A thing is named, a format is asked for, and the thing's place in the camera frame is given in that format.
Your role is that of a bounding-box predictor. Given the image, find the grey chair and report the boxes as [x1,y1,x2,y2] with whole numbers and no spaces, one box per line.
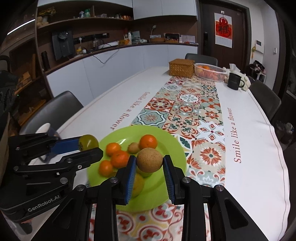
[19,91,83,135]
[249,80,281,121]

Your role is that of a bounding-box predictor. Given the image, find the dark wooden door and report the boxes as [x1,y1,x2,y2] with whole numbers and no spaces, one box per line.
[197,1,251,72]

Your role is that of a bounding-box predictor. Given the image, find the grey chair left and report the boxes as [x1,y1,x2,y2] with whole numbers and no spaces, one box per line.
[19,91,83,135]

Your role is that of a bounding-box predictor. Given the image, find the grey chair far end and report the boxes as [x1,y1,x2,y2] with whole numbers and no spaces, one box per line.
[185,53,218,66]

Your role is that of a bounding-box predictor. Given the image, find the orange on plate right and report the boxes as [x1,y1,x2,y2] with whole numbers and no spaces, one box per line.
[139,135,158,150]

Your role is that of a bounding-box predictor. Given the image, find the small brown fruit on plate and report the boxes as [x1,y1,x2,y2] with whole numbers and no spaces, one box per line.
[127,142,140,154]

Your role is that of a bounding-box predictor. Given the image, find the green tomato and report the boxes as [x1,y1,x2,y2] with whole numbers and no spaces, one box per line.
[78,135,99,151]

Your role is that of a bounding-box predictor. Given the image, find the white tablecloth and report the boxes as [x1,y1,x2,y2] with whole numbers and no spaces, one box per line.
[57,67,290,240]

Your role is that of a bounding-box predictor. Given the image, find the large orange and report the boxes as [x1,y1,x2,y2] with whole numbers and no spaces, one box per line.
[110,150,130,169]

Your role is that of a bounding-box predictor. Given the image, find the wicker basket box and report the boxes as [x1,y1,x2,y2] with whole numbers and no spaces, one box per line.
[169,59,195,78]

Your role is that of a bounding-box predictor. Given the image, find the grey chair right far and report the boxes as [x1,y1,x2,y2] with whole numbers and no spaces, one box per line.
[249,80,281,121]

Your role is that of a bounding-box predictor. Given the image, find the black mug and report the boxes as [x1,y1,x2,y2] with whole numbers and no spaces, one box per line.
[227,73,245,90]

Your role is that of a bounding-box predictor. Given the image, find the white wire fruit basket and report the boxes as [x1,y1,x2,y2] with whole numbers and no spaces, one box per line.
[194,63,227,82]

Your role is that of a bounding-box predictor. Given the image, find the black coffee machine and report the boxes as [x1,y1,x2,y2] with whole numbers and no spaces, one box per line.
[52,31,75,61]

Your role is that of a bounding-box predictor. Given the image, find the large green pear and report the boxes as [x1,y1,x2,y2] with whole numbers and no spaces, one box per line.
[132,173,145,198]

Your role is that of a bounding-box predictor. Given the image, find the green plate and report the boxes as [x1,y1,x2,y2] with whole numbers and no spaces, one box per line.
[99,126,186,212]

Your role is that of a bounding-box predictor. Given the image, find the dark blue mug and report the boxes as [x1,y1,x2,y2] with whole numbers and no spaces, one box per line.
[35,123,60,164]

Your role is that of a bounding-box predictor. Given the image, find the brown kiwi fruit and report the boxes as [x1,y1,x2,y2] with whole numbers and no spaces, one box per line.
[137,148,163,173]

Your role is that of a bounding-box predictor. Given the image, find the patterned table runner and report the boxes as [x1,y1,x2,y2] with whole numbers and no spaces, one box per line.
[88,77,226,240]

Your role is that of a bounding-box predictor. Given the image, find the red poster on door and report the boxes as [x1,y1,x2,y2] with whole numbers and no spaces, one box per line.
[214,13,233,48]

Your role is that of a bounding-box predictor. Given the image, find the small orange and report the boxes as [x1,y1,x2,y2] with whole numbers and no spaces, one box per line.
[99,160,113,177]
[106,143,121,156]

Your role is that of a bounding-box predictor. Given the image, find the white cloth bundle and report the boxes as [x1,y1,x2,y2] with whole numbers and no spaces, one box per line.
[222,64,251,91]

